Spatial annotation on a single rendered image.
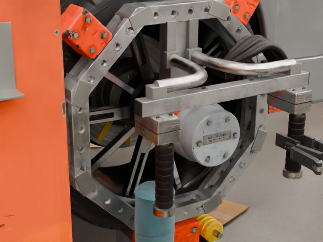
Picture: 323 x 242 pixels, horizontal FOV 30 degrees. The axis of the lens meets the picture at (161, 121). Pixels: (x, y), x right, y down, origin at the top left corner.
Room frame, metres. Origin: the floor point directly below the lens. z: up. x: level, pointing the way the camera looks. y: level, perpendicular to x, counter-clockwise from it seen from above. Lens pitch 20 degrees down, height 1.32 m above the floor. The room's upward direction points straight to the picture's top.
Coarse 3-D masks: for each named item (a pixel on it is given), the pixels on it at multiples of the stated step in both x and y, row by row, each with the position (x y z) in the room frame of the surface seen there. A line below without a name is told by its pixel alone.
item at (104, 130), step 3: (105, 123) 1.51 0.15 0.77; (108, 123) 1.51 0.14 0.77; (111, 123) 1.51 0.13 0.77; (105, 126) 1.50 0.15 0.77; (108, 126) 1.51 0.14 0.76; (102, 129) 1.50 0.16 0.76; (105, 129) 1.50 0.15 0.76; (108, 129) 1.51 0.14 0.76; (102, 132) 1.50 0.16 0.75; (105, 132) 1.50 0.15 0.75; (99, 135) 1.49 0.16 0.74; (102, 135) 1.50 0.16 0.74; (96, 138) 1.49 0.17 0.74; (99, 138) 1.49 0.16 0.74; (102, 138) 1.50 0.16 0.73; (129, 138) 1.54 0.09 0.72; (126, 141) 1.54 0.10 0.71; (129, 141) 1.54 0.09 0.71; (126, 144) 1.54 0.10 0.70; (129, 144) 1.54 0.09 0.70
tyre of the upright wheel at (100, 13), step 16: (64, 0) 1.38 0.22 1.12; (80, 0) 1.33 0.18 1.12; (96, 0) 1.31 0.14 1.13; (112, 0) 1.33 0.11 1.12; (128, 0) 1.35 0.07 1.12; (144, 0) 1.37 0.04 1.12; (96, 16) 1.31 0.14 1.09; (112, 16) 1.33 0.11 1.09; (64, 48) 1.27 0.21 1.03; (64, 64) 1.26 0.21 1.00; (240, 112) 1.53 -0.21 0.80; (80, 208) 1.28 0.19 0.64; (96, 208) 1.30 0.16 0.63; (96, 224) 1.30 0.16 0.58; (112, 224) 1.32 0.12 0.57
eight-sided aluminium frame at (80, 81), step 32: (160, 0) 1.36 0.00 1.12; (192, 0) 1.39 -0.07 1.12; (128, 32) 1.27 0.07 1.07; (224, 32) 1.44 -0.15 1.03; (96, 64) 1.21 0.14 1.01; (256, 96) 1.45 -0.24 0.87; (256, 128) 1.45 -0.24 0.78; (96, 192) 1.21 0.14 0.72; (192, 192) 1.41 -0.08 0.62; (224, 192) 1.40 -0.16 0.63; (128, 224) 1.25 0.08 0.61
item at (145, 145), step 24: (144, 48) 1.40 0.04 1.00; (216, 48) 1.52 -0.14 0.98; (144, 72) 1.39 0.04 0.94; (120, 96) 1.42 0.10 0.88; (96, 120) 1.33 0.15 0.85; (120, 144) 1.36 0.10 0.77; (144, 144) 1.39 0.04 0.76; (96, 168) 1.32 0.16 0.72; (120, 168) 1.57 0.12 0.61; (144, 168) 1.56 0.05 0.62; (192, 168) 1.49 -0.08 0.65; (120, 192) 1.38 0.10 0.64
